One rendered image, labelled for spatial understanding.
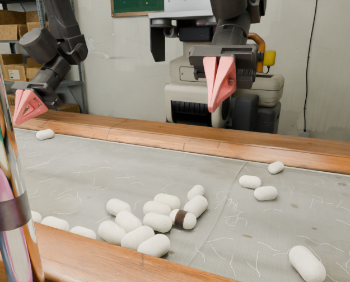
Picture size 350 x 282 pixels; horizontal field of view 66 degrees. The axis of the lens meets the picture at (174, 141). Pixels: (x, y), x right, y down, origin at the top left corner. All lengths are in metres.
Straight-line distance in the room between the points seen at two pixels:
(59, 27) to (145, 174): 0.47
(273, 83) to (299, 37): 1.17
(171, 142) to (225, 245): 0.30
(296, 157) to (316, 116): 1.89
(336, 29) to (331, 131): 0.74
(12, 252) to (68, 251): 0.07
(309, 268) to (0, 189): 0.25
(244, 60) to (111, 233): 0.31
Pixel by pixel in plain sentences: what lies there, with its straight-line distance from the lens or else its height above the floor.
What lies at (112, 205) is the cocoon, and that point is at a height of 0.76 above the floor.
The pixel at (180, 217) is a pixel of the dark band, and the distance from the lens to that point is 0.32.
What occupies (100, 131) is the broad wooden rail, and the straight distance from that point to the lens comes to 0.64.
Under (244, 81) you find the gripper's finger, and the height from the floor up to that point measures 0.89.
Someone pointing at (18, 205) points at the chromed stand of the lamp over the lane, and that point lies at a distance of 0.21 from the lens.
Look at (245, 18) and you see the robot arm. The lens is 0.51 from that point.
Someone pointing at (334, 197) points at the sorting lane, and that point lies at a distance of 0.45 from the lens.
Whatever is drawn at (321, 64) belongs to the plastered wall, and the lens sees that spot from 2.35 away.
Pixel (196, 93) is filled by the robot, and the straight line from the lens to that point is 0.98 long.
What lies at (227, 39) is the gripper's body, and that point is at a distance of 0.46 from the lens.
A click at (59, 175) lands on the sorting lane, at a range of 0.49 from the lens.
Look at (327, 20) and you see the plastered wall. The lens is 2.36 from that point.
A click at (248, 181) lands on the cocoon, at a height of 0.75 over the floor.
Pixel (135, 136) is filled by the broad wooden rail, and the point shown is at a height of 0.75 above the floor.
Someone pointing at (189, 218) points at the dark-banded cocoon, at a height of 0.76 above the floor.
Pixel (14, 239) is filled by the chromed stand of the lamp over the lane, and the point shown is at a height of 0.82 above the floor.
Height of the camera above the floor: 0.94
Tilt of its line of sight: 20 degrees down
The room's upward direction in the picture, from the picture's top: straight up
